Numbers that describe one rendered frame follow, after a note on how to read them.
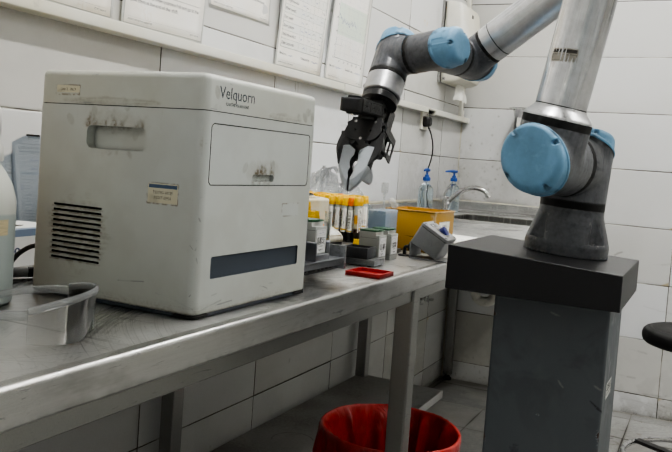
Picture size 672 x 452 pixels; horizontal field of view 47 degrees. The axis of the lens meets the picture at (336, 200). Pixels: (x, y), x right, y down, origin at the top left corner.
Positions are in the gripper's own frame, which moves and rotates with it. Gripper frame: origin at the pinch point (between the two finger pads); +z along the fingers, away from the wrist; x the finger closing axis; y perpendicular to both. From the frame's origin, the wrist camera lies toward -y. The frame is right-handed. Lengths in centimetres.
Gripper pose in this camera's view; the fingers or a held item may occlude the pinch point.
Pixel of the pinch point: (348, 182)
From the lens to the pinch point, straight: 139.0
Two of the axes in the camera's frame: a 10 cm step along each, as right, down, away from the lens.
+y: 3.3, 4.8, 8.1
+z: -2.8, 8.7, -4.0
